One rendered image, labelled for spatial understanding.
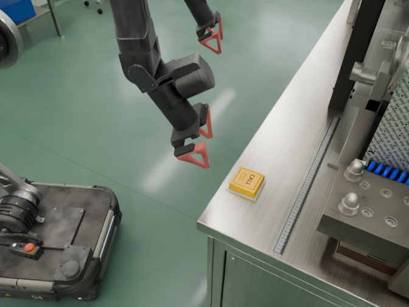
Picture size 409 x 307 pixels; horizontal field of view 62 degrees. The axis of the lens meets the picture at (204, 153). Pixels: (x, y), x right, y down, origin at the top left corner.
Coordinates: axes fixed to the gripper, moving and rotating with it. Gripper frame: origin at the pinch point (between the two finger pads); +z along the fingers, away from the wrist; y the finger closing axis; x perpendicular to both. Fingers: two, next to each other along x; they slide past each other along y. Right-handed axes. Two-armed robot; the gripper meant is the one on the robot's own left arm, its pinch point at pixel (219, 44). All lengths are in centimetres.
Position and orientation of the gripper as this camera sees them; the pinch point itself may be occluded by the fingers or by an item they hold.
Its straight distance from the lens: 117.8
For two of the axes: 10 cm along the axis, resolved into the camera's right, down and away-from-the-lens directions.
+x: -8.7, 3.0, 4.0
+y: 0.9, -7.0, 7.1
